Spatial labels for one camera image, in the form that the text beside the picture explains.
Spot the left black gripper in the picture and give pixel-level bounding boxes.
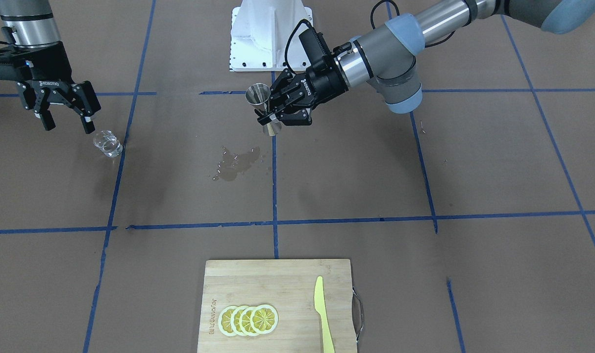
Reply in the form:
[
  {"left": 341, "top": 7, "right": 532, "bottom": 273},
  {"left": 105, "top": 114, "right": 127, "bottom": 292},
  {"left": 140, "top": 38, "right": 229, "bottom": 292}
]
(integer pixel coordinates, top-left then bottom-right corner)
[{"left": 257, "top": 68, "right": 348, "bottom": 126}]

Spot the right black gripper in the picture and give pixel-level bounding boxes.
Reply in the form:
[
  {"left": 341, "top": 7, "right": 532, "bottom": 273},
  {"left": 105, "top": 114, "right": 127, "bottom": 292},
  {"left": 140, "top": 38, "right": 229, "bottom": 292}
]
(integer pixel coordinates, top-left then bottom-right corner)
[{"left": 0, "top": 42, "right": 101, "bottom": 134}]

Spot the steel measuring jigger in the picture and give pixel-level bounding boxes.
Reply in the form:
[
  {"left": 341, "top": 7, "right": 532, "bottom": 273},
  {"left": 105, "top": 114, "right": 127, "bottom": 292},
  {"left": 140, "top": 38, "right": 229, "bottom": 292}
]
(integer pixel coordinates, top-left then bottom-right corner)
[{"left": 246, "top": 83, "right": 281, "bottom": 136}]

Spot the clear glass shaker cup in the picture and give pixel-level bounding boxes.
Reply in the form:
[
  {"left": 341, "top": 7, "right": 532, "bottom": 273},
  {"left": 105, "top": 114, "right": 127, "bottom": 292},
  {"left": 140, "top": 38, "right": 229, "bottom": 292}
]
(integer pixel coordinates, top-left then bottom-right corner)
[{"left": 92, "top": 130, "right": 123, "bottom": 158}]

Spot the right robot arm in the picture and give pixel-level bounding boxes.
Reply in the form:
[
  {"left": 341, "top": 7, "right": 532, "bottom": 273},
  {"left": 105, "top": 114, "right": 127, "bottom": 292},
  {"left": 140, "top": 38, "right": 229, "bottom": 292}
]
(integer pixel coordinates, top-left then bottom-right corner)
[{"left": 0, "top": 0, "right": 101, "bottom": 134}]

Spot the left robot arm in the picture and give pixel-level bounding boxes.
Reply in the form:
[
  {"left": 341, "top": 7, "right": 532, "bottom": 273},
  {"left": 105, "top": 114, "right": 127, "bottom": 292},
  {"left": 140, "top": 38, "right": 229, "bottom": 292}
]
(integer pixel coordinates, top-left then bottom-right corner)
[{"left": 257, "top": 0, "right": 595, "bottom": 126}]

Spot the wooden cutting board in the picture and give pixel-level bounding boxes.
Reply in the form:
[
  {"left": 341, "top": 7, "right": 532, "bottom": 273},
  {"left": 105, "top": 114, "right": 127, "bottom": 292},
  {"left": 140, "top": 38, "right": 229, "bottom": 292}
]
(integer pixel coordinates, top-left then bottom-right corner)
[{"left": 197, "top": 259, "right": 358, "bottom": 353}]

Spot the yellow plastic knife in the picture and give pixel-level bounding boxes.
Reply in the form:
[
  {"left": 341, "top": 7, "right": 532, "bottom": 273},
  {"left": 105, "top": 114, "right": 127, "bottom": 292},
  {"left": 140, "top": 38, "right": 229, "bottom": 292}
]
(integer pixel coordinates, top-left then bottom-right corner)
[{"left": 314, "top": 276, "right": 335, "bottom": 353}]

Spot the lemon slice four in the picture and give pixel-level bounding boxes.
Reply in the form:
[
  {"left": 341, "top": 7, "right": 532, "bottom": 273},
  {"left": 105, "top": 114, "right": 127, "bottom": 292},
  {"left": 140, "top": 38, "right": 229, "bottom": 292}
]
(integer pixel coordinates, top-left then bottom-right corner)
[{"left": 250, "top": 304, "right": 279, "bottom": 334}]

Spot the lemon slice three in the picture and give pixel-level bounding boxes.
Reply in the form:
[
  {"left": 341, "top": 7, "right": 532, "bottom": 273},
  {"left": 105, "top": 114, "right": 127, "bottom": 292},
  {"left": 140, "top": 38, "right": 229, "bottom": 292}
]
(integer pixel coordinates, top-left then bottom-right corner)
[{"left": 238, "top": 306, "right": 258, "bottom": 336}]

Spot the lemon slice one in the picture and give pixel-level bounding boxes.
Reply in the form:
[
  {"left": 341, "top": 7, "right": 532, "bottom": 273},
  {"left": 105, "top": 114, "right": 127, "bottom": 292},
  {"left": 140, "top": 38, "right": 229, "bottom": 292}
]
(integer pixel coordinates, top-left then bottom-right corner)
[{"left": 219, "top": 305, "right": 238, "bottom": 337}]

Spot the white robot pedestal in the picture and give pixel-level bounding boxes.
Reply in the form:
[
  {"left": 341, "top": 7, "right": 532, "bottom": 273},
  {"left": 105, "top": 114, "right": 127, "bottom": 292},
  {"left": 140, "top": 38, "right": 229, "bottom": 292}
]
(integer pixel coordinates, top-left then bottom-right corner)
[{"left": 229, "top": 0, "right": 313, "bottom": 72}]

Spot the camera cable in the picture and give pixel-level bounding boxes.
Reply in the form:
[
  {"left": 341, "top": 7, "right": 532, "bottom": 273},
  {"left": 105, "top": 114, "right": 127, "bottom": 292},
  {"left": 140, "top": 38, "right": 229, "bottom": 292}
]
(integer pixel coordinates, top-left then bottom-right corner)
[{"left": 284, "top": 19, "right": 318, "bottom": 74}]

